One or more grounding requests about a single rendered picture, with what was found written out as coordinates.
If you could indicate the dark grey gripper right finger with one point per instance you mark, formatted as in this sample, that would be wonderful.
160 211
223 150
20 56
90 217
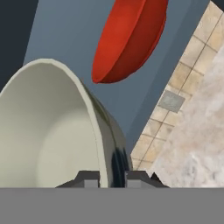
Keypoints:
137 178

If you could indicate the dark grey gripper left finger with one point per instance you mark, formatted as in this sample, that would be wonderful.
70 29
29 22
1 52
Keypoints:
87 178

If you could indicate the white bowl with dark outside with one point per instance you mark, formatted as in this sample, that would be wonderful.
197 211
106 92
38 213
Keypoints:
52 125

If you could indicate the grey-blue cabinet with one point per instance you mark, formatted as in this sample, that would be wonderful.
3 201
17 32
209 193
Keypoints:
73 35

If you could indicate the red bowl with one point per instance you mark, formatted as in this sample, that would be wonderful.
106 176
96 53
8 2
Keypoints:
128 40

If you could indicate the grey wall socket plate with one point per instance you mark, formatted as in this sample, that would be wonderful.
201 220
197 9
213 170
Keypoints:
171 101

